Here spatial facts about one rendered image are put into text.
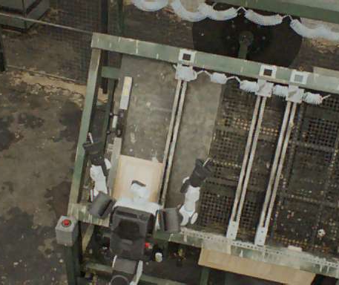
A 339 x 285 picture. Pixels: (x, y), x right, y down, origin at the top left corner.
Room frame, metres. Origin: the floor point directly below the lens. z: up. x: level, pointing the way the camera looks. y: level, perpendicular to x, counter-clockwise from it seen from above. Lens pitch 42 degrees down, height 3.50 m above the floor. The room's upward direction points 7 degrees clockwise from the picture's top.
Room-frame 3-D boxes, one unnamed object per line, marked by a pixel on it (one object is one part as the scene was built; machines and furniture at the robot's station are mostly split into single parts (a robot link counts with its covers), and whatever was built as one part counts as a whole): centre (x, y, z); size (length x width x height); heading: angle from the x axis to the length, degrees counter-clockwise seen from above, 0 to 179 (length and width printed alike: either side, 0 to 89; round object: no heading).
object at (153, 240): (1.93, 0.19, 0.69); 0.50 x 0.14 x 0.24; 83
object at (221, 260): (2.13, -0.79, 0.52); 0.90 x 0.02 x 0.55; 83
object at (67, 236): (1.91, 0.63, 0.84); 0.12 x 0.12 x 0.18; 83
